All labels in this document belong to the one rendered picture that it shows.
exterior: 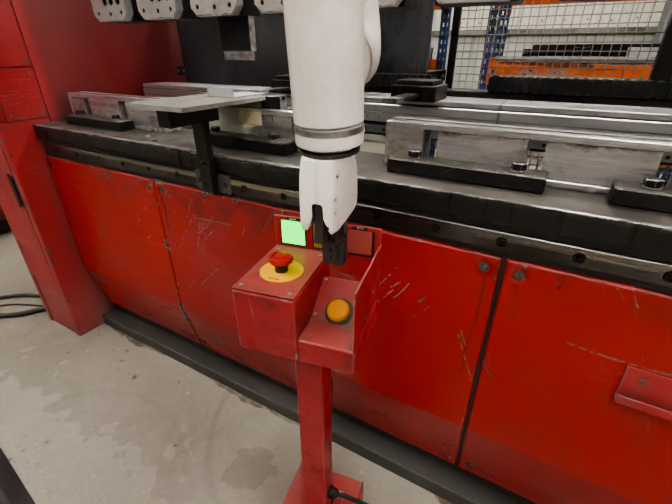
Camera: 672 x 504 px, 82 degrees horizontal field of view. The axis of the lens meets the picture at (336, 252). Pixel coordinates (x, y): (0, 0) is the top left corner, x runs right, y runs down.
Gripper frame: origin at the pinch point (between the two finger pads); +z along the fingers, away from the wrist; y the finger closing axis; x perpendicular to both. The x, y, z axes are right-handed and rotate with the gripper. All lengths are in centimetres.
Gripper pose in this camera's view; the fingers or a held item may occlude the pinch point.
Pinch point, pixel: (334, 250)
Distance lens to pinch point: 56.0
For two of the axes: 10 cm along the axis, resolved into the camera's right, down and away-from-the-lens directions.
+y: -3.6, 5.2, -7.8
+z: 0.4, 8.4, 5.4
